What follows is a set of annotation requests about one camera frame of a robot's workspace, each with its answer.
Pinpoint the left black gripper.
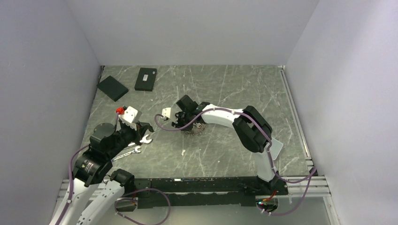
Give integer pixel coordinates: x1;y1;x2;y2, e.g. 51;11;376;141
107;119;150;158

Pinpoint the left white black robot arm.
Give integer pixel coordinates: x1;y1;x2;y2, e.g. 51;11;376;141
50;121;153;225

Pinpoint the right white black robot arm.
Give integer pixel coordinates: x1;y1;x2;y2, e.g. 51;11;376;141
162;95;283;195

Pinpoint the large chrome combination wrench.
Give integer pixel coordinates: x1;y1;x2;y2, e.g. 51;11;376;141
128;135;153;147

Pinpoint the small chrome combination wrench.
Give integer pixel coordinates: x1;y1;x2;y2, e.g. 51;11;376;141
111;146;141;162

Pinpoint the black flat box with label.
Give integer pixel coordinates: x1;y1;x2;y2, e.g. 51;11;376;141
134;67;157;91

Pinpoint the black perforated box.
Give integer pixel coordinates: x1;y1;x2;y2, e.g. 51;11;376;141
97;76;129;102

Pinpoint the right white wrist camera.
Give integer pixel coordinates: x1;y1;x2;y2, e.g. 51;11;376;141
161;107;172;120

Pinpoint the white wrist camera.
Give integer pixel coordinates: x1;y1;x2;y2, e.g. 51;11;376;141
161;107;172;120
115;106;142;130

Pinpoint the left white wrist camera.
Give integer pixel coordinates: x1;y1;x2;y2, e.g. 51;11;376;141
115;106;142;130

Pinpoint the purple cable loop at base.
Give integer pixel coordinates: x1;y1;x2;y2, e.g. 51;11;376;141
114;187;172;225

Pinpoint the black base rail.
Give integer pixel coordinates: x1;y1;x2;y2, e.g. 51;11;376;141
102;175;288;209

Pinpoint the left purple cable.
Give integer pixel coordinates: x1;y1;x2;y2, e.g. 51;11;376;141
53;144;92;225

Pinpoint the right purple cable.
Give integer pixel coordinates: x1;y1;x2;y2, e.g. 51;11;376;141
154;107;318;217

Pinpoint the aluminium frame rail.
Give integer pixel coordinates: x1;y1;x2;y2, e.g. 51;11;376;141
277;66;331;198

